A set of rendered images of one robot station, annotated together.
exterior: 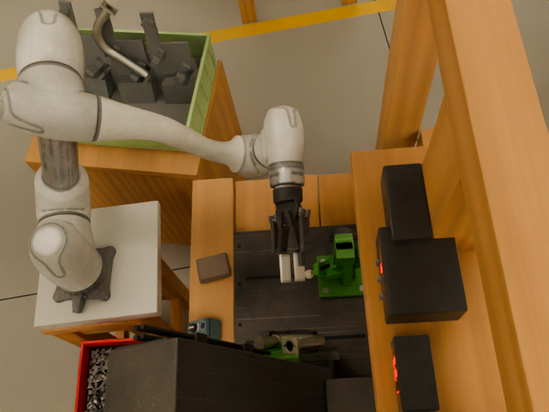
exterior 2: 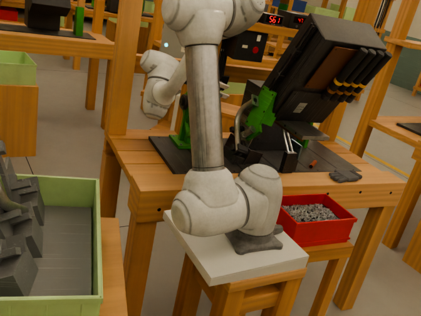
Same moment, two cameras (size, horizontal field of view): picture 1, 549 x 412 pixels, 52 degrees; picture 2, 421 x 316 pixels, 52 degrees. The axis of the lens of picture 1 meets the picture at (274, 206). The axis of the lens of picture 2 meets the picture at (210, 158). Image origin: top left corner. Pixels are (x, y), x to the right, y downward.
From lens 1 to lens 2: 242 cm
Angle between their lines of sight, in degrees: 84
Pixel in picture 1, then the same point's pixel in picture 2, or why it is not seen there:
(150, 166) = (114, 245)
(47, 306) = (289, 251)
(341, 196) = (130, 144)
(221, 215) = (165, 178)
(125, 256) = not seen: hidden behind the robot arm
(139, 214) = not seen: hidden behind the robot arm
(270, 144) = (171, 59)
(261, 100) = not seen: outside the picture
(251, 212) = (155, 172)
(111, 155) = (107, 276)
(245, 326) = (233, 169)
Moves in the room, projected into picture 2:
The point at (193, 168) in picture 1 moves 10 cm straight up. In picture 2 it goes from (111, 220) to (114, 197)
